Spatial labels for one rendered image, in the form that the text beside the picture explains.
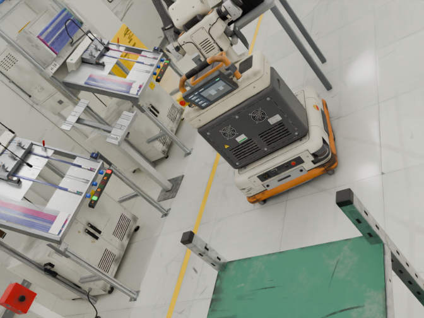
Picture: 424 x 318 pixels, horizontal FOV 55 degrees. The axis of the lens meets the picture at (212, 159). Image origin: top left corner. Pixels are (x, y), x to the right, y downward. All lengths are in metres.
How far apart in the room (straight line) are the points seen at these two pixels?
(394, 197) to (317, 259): 1.33
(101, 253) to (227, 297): 2.38
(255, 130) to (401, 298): 1.12
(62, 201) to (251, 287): 2.14
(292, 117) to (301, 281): 1.48
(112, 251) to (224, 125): 1.56
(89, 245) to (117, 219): 0.35
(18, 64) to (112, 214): 1.58
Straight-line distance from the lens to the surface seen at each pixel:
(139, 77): 3.87
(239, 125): 2.35
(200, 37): 2.47
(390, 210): 2.21
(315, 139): 2.38
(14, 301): 2.82
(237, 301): 1.03
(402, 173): 2.33
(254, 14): 2.89
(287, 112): 2.29
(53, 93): 4.07
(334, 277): 0.91
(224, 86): 2.16
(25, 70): 4.06
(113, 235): 3.46
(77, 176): 3.11
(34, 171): 3.20
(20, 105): 5.39
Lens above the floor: 1.66
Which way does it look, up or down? 28 degrees down
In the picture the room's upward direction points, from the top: 45 degrees counter-clockwise
